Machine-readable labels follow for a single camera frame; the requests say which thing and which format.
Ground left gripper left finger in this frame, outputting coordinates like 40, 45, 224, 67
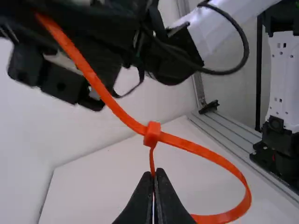
112, 171, 154, 224

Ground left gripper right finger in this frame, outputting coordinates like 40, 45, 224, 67
154, 167, 197, 224

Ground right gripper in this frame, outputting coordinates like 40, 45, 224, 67
0, 0, 150, 89

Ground silver rails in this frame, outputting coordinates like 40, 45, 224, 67
177, 0, 299, 206

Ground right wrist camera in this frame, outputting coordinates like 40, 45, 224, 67
7, 43, 106, 112

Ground black cable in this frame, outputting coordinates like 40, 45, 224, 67
111, 65, 145, 98
149, 1, 250, 76

